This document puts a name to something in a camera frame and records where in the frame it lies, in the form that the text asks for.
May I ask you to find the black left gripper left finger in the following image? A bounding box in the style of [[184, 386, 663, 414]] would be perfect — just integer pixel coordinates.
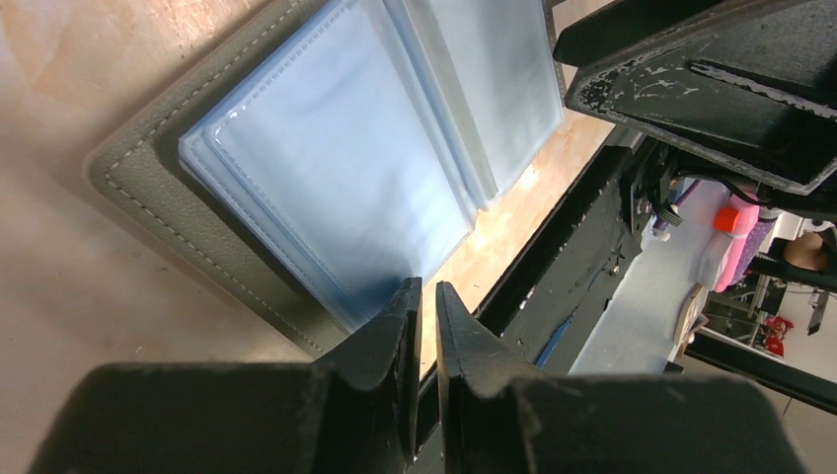
[[30, 277, 422, 473]]

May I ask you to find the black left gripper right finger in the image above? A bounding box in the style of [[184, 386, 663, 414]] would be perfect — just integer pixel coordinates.
[[435, 282, 807, 473]]

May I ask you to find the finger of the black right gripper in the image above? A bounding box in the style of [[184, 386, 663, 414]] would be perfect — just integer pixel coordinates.
[[565, 16, 836, 196], [553, 1, 820, 66]]

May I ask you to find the grey card holder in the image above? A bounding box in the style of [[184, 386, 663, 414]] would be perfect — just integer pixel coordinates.
[[89, 1, 347, 357]]

